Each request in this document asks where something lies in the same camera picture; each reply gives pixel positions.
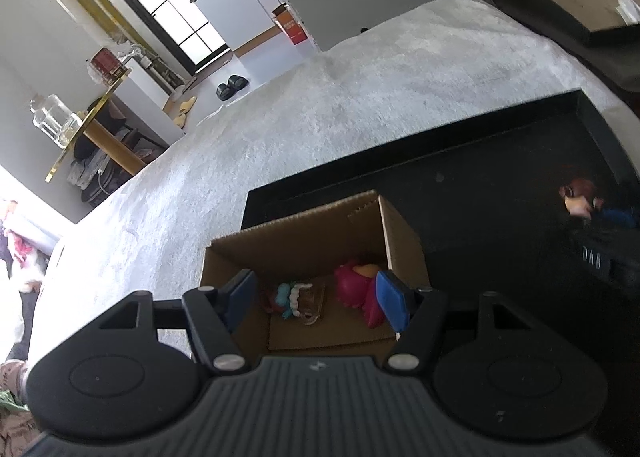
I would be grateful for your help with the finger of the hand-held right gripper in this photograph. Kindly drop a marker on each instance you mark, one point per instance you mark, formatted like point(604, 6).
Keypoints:
point(620, 217)

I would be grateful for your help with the gold wall trim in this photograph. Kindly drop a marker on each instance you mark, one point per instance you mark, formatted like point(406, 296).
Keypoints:
point(100, 2)

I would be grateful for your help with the black framed glass door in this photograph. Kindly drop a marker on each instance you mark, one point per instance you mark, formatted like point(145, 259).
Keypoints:
point(165, 2)

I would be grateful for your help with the dark open storage bench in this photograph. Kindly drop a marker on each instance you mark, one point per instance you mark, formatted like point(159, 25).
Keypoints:
point(550, 2)

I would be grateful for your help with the red box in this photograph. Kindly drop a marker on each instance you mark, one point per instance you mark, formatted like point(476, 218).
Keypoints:
point(107, 64)

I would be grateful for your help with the brown haired doll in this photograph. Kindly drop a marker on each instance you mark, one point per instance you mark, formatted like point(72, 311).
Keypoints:
point(577, 192)

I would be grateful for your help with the orange cardboard box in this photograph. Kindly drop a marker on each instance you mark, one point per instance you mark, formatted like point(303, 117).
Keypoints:
point(290, 24)

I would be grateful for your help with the round gold rimmed table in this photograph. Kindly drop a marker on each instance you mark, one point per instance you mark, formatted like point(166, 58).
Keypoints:
point(97, 119)

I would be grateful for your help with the white plastic bag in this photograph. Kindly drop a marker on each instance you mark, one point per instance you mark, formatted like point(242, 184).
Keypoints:
point(628, 8)

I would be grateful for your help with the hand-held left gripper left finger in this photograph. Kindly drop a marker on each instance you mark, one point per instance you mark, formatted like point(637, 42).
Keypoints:
point(240, 294)

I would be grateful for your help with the black tray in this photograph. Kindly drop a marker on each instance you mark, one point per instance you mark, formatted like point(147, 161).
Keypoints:
point(500, 197)

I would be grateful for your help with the brown cardboard box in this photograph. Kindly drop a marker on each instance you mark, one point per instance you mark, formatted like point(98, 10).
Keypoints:
point(310, 247)

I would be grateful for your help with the white pink cloth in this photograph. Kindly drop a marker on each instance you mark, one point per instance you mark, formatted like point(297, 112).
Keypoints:
point(25, 247)

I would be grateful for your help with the black chair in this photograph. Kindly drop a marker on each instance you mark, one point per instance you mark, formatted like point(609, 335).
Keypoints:
point(125, 137)

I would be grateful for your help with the blue figurine with beer mug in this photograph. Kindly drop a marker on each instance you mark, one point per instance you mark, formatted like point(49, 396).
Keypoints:
point(295, 299)

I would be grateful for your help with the white kitchen cabinet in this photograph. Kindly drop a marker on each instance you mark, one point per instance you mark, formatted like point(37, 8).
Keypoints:
point(245, 2)

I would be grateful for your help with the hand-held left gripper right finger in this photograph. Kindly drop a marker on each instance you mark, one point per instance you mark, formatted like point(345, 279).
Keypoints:
point(392, 299)

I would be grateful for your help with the clear glass jar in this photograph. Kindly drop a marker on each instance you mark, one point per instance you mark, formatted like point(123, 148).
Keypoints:
point(52, 122)

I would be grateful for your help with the pink haired doll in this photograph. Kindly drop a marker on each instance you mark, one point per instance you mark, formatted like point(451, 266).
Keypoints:
point(357, 287)

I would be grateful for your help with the black slipper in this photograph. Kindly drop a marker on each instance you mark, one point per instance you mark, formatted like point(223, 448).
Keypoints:
point(223, 91)
point(238, 83)

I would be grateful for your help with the yellow slipper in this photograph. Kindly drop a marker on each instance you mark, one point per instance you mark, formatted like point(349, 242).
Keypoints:
point(180, 120)
point(187, 104)

